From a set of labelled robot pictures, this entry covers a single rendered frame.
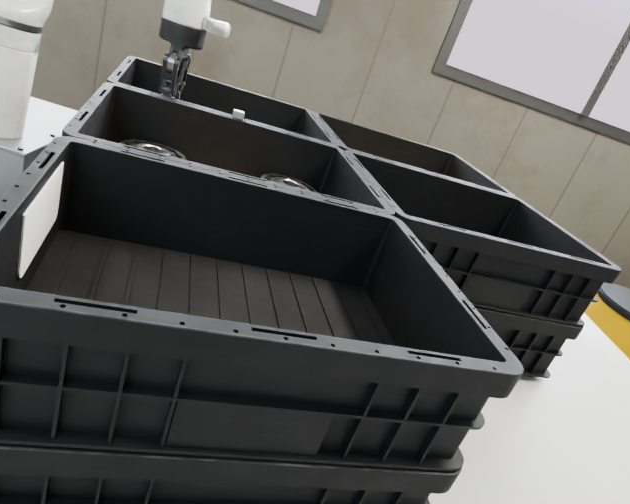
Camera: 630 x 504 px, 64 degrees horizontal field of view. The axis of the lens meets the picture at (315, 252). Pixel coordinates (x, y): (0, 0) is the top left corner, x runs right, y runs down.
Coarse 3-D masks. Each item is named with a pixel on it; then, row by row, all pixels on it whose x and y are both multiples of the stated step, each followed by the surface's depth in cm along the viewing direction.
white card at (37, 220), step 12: (60, 168) 47; (48, 180) 44; (60, 180) 48; (48, 192) 44; (36, 204) 40; (48, 204) 45; (24, 216) 38; (36, 216) 41; (48, 216) 46; (24, 228) 38; (36, 228) 42; (48, 228) 47; (24, 240) 39; (36, 240) 43; (24, 252) 40; (36, 252) 44; (24, 264) 40
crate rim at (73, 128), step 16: (96, 96) 68; (144, 96) 78; (160, 96) 79; (80, 112) 59; (208, 112) 81; (64, 128) 53; (80, 128) 55; (256, 128) 84; (272, 128) 85; (112, 144) 53; (320, 144) 87; (176, 160) 55; (240, 176) 58; (304, 192) 60; (368, 192) 71; (368, 208) 63; (384, 208) 65
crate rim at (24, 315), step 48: (48, 144) 48; (96, 144) 52; (288, 192) 58; (0, 288) 28; (0, 336) 28; (48, 336) 28; (96, 336) 29; (144, 336) 30; (192, 336) 30; (240, 336) 31; (288, 336) 33; (480, 336) 43; (384, 384) 35; (432, 384) 36; (480, 384) 37
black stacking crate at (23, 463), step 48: (0, 480) 34; (48, 480) 34; (96, 480) 36; (144, 480) 35; (192, 480) 36; (240, 480) 37; (288, 480) 38; (336, 480) 39; (384, 480) 41; (432, 480) 42
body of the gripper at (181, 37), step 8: (160, 24) 84; (168, 24) 82; (176, 24) 82; (160, 32) 84; (168, 32) 82; (176, 32) 82; (184, 32) 82; (192, 32) 83; (200, 32) 84; (168, 40) 83; (176, 40) 83; (184, 40) 83; (192, 40) 84; (200, 40) 85; (176, 48) 83; (184, 48) 84; (192, 48) 84; (200, 48) 86; (168, 56) 83; (184, 56) 87
